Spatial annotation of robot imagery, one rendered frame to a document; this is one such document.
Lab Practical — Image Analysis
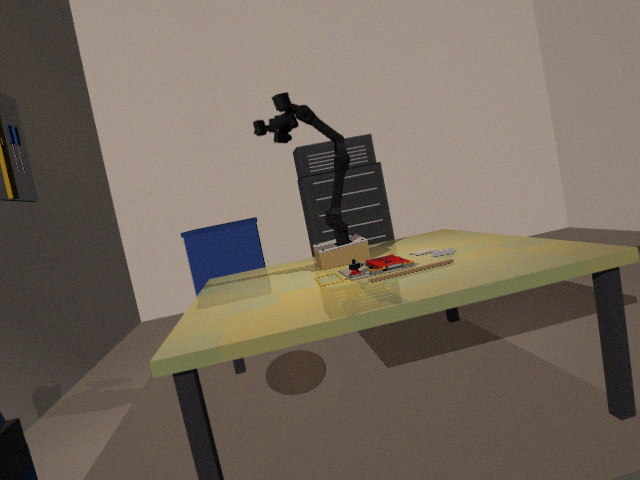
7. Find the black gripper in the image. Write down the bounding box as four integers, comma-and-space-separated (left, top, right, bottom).
253, 115, 292, 136

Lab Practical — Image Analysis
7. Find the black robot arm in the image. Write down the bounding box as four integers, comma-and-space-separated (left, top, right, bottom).
272, 92, 352, 246

